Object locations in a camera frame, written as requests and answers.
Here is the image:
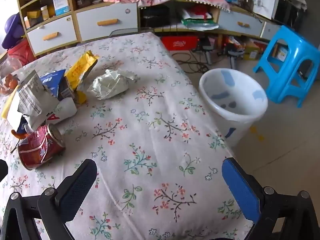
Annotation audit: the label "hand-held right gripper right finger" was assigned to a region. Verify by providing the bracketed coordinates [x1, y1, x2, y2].
[221, 157, 320, 240]

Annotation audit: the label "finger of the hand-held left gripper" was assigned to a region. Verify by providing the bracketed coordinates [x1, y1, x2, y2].
[0, 159, 8, 182]

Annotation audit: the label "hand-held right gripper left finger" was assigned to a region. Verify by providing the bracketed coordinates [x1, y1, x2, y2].
[0, 158, 98, 240]

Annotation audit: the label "crushed red can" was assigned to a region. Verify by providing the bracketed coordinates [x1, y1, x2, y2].
[17, 123, 66, 170]

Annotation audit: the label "white plastic bin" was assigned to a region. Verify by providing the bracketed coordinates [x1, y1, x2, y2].
[199, 68, 268, 148]

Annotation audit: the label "white printed wrapper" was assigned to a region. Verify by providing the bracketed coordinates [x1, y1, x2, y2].
[7, 70, 54, 133]

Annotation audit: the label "white paper cup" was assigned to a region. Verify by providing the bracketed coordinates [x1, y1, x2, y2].
[41, 97, 77, 124]

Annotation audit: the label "white paper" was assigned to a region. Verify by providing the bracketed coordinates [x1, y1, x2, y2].
[86, 69, 135, 100]

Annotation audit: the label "orange candy wrapper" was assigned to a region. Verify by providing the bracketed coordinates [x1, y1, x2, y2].
[11, 129, 29, 139]

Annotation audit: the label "yellow flat packet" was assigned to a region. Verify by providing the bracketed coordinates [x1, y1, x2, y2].
[1, 92, 15, 120]

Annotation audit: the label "bag of oranges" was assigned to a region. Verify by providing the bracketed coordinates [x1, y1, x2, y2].
[0, 57, 25, 95]

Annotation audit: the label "floral tablecloth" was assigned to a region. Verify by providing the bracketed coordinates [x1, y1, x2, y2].
[0, 32, 253, 240]

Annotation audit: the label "torn blue carton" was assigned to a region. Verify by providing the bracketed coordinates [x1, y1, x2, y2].
[40, 69, 75, 102]

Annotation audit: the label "red bag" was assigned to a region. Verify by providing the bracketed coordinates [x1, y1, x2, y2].
[7, 40, 37, 67]

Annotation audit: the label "yellow snack bag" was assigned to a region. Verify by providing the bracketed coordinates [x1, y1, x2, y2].
[64, 51, 99, 104]

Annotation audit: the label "purple hat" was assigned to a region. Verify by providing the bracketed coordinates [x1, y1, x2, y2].
[1, 14, 25, 48]

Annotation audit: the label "yellow cardboard box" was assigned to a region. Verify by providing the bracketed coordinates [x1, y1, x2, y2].
[241, 40, 269, 60]

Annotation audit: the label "red box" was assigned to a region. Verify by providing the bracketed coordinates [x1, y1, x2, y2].
[161, 35, 199, 51]

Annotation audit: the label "blue plastic stool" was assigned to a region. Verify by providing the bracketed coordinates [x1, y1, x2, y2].
[252, 25, 320, 108]

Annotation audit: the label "small grey drawer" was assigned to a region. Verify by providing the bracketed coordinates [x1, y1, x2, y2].
[261, 22, 280, 40]

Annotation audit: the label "green and white package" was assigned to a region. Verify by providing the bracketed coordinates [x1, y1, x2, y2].
[181, 9, 220, 30]

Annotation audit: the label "blue and white box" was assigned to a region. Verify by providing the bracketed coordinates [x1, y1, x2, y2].
[52, 0, 69, 15]

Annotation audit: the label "grey handle device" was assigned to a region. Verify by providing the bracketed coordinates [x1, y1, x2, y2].
[225, 44, 244, 69]
[200, 39, 217, 65]

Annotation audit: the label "black floor cables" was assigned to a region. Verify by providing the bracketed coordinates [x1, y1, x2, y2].
[175, 50, 213, 74]

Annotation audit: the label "white drawer with orange handle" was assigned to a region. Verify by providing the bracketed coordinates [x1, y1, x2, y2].
[76, 3, 138, 42]
[26, 15, 77, 55]

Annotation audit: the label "grey drawer with orange handle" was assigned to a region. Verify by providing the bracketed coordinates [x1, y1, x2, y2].
[219, 10, 264, 37]

